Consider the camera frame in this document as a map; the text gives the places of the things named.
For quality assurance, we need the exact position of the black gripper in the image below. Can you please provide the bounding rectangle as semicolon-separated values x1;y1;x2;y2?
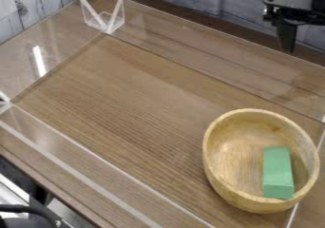
262;0;325;53

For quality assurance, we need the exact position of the green rectangular block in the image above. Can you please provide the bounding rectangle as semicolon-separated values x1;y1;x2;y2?
262;146;294;200

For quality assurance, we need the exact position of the wooden bowl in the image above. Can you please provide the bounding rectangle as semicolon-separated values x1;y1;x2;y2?
202;108;320;214

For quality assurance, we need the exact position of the clear acrylic corner bracket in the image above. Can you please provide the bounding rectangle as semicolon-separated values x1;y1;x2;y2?
80;0;125;34

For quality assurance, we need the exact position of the clear acrylic enclosure wall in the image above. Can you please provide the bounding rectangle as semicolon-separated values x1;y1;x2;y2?
0;0;325;228

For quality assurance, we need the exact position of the black metal mount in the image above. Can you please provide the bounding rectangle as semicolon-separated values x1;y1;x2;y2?
28;197;74;228

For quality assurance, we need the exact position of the black cable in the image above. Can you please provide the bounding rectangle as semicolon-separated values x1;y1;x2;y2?
0;202;48;228

